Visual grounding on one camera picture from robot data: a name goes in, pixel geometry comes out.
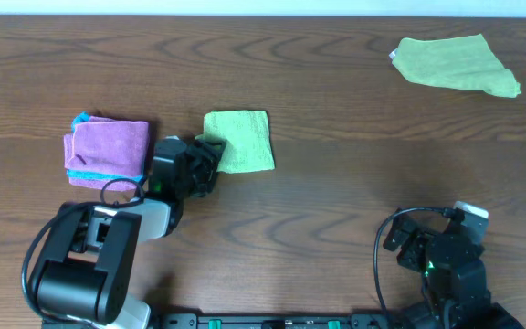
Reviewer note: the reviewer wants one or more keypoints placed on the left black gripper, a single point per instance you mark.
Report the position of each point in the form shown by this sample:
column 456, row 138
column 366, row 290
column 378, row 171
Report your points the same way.
column 206, row 161

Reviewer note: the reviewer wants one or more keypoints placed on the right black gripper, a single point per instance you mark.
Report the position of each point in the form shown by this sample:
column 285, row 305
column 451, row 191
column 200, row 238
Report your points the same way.
column 398, row 234

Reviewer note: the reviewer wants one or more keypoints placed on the green cloth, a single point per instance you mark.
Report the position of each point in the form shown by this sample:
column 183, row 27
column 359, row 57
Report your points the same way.
column 247, row 138
column 459, row 63

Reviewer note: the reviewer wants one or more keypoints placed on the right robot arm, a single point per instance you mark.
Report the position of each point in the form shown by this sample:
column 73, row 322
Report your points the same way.
column 443, row 245

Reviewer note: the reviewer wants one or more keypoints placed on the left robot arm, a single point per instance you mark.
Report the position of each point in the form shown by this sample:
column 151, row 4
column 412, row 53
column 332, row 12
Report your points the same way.
column 76, row 272

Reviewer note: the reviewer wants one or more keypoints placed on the folded purple cloth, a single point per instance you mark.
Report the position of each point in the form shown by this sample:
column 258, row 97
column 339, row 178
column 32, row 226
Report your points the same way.
column 108, row 146

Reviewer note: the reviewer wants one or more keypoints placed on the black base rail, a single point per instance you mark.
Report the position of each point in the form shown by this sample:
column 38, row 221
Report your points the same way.
column 286, row 321

